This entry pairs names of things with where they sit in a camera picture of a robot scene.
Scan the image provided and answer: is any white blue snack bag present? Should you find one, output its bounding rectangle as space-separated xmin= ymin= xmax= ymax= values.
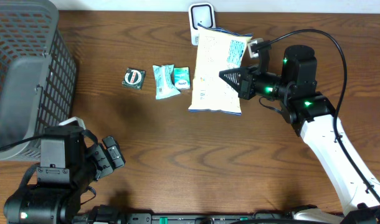
xmin=188 ymin=26 xmax=253 ymax=115

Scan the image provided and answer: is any green tissue pack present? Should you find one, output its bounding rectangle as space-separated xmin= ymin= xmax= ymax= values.
xmin=174 ymin=67 xmax=191 ymax=90

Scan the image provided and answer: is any light green wipes pack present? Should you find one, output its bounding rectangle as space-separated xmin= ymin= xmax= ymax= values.
xmin=153 ymin=64 xmax=181 ymax=100

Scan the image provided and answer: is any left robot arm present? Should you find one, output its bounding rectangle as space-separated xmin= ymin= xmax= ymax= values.
xmin=3 ymin=117 xmax=126 ymax=223

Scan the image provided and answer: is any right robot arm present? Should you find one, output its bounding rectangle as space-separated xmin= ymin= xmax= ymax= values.
xmin=219 ymin=45 xmax=380 ymax=223

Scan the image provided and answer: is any white barcode scanner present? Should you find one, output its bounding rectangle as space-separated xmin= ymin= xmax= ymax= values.
xmin=188 ymin=2 xmax=216 ymax=46

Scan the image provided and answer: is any grey plastic shopping basket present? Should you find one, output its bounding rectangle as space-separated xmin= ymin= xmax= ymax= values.
xmin=0 ymin=1 xmax=77 ymax=161

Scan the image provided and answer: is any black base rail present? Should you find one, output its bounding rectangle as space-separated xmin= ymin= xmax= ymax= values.
xmin=74 ymin=212 xmax=359 ymax=224

